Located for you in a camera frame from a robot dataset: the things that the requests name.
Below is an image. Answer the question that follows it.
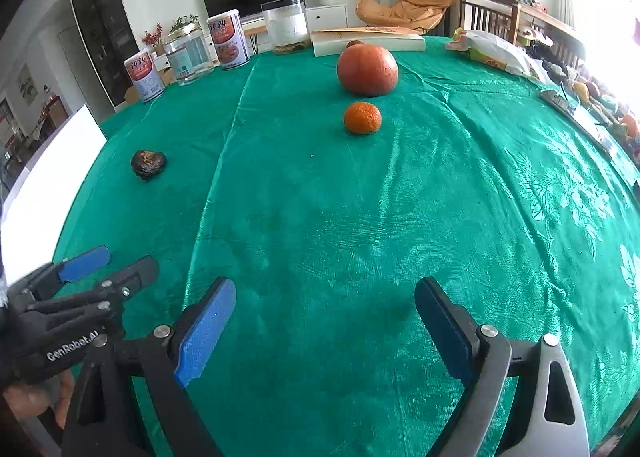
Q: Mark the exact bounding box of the dark wrinkled fruit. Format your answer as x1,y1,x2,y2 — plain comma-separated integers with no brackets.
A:
130,150,167,180

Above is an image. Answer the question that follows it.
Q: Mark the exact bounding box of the small orange mandarin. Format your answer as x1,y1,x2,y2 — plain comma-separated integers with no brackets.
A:
343,102,382,135

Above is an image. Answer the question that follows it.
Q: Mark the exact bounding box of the large red apple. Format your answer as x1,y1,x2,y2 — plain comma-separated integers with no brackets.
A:
336,42,399,97

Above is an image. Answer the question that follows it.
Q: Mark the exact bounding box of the person's left hand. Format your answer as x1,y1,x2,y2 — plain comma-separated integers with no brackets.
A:
2,369,75,429

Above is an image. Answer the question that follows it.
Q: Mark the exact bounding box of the white cardboard box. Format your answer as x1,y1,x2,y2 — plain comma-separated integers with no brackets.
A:
1,106,106,285

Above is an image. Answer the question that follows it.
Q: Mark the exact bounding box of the green satin tablecloth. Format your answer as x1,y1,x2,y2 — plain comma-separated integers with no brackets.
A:
55,39,639,456

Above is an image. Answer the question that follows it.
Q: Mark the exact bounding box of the red white tin can left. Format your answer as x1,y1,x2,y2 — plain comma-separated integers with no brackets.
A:
124,48,165,102

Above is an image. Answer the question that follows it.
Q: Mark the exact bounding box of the red white tin can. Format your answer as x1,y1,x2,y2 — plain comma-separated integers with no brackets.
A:
124,48,165,102
207,9,250,69

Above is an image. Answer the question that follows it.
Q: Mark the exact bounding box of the clear glass jar gold lid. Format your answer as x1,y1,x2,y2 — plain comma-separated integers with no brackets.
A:
163,22,215,85

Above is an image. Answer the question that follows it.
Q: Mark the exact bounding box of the red white tin can right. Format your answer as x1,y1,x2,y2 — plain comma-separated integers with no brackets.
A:
207,9,250,69

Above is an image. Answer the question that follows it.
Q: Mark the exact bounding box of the fruit bowl on side table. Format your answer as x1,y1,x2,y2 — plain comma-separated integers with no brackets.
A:
570,81,639,144

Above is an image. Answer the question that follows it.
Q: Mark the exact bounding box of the white jar black lid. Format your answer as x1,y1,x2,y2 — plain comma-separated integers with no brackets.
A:
262,0,311,54

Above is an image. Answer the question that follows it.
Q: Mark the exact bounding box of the white snack bag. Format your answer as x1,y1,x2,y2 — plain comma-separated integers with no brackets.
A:
445,28,551,84

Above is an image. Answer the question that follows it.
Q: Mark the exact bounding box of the white tv cabinet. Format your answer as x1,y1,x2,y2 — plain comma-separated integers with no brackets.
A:
152,0,347,81

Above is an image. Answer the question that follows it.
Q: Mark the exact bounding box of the dark wooden chair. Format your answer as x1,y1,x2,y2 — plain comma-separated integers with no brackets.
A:
460,0,586,65

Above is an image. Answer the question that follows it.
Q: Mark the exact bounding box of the orange lounge chair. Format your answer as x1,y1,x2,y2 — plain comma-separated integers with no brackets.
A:
356,0,456,34

